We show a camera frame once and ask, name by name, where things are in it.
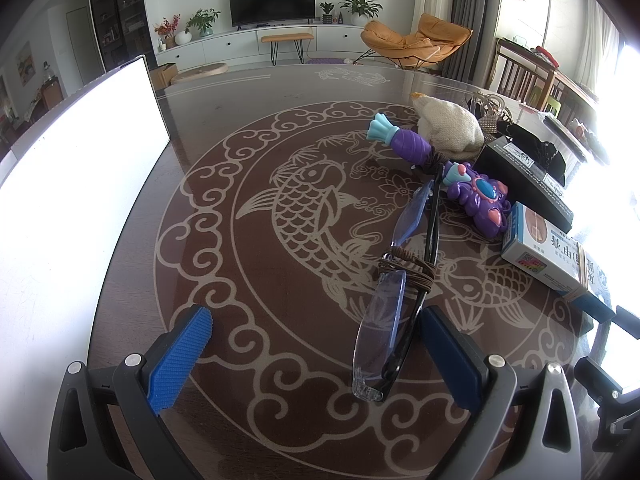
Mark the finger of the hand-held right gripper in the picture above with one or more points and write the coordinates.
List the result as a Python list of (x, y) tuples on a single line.
[(597, 307), (597, 377)]

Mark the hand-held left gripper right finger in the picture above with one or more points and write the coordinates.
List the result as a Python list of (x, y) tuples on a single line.
[(450, 360)]

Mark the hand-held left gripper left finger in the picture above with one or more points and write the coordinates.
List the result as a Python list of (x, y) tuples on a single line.
[(180, 355)]

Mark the white medicine box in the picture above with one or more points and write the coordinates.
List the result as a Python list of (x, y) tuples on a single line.
[(540, 245)]

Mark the black rimless glasses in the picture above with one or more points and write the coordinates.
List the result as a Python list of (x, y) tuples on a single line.
[(433, 230)]

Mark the black box with white label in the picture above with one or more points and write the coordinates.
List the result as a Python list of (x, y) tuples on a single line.
[(515, 175)]

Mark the purple lobster toy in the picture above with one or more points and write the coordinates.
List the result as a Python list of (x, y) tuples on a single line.
[(480, 200)]

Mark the white cardboard box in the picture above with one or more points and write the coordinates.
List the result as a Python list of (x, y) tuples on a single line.
[(75, 185)]

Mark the purple carrot toy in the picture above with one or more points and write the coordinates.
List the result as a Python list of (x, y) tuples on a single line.
[(410, 145)]

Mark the cream plush toy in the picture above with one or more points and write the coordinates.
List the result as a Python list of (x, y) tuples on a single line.
[(447, 122)]

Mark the brown patterned wooden desktop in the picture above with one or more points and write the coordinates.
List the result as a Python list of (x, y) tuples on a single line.
[(310, 110)]

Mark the black velvet pouch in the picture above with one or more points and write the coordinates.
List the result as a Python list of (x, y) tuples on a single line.
[(542, 152)]

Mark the pile of assorted bags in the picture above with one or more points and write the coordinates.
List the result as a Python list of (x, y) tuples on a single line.
[(585, 132)]

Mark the dark flat packet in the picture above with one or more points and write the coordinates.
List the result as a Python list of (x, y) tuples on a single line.
[(565, 135)]

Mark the green plastic stool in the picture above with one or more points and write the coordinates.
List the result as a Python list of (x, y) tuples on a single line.
[(545, 97)]

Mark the dark wooden chair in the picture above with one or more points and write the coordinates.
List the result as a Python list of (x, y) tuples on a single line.
[(520, 75)]

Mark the red cloth item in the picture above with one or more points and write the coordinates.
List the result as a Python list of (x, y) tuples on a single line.
[(545, 55)]

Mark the white sheer curtain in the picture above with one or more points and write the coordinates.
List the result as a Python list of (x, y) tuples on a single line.
[(600, 45)]

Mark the brown cardboard box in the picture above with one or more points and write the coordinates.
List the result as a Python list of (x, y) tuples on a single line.
[(165, 76)]

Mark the round beige floor cushion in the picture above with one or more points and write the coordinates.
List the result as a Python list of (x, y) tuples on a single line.
[(200, 72)]

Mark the brown dining chair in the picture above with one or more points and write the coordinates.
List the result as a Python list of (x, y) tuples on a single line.
[(52, 92)]

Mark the white television cabinet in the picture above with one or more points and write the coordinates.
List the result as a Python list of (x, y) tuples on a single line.
[(235, 45)]

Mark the white round vase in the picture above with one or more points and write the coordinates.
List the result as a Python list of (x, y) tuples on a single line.
[(183, 37)]

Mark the grey curtain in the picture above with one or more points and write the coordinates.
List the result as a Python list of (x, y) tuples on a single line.
[(475, 10)]

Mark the orange rocking chair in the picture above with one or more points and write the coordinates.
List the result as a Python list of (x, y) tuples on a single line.
[(400, 40)]

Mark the purple floor mat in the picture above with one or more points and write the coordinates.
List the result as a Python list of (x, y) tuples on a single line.
[(325, 61)]

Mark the white door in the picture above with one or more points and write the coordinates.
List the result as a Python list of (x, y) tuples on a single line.
[(82, 45)]

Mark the red flowers in vase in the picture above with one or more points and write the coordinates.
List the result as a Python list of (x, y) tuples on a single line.
[(167, 30)]

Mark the green plant in glass vase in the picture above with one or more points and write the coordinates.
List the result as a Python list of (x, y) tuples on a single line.
[(202, 21)]

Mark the wooden bench with metal legs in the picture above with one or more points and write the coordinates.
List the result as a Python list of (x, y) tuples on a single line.
[(287, 37)]

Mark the dark glass display cabinet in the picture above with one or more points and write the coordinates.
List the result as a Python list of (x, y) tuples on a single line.
[(120, 10)]

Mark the large leafy potted plant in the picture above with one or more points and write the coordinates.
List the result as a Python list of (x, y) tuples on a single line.
[(361, 7)]

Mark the black television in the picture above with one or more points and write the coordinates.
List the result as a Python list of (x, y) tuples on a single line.
[(272, 2)]

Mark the small potted plant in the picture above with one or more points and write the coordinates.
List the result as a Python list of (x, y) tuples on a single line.
[(326, 12)]

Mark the framed wall painting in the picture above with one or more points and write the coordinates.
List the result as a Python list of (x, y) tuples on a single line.
[(26, 70)]

